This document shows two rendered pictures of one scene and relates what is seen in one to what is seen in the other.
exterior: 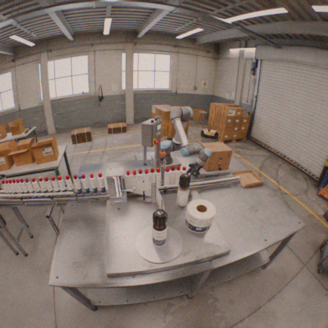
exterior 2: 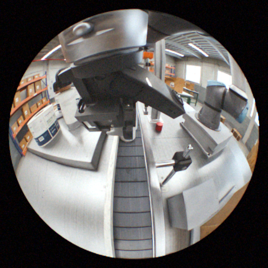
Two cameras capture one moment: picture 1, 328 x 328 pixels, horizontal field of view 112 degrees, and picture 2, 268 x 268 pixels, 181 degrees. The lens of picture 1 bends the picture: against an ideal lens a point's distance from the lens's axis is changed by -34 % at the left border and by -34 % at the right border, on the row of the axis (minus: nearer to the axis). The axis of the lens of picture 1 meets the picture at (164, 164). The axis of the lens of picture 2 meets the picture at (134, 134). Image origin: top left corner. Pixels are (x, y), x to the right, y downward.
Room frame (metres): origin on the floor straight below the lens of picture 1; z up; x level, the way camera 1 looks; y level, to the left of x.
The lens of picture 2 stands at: (1.35, -0.40, 1.08)
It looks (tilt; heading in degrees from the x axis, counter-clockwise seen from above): 39 degrees down; 102
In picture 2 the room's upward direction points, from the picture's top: straight up
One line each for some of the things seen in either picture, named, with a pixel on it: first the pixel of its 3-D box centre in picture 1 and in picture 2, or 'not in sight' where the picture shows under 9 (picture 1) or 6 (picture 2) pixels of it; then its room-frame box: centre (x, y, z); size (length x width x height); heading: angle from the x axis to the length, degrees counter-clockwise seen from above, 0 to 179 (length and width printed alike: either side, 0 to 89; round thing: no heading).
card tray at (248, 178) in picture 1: (247, 177); not in sight; (1.49, -0.98, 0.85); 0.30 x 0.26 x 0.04; 104
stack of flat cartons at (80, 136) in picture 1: (81, 135); (218, 117); (4.57, 2.63, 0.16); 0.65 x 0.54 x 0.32; 116
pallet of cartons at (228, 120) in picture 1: (228, 122); not in sight; (5.19, -2.07, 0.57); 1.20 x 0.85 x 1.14; 114
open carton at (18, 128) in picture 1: (16, 127); (189, 85); (3.19, 3.99, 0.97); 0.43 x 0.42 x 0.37; 18
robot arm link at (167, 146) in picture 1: (166, 147); (216, 93); (1.68, -0.02, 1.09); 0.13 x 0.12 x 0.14; 119
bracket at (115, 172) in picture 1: (114, 172); not in sight; (1.05, 0.37, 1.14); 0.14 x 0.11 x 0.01; 104
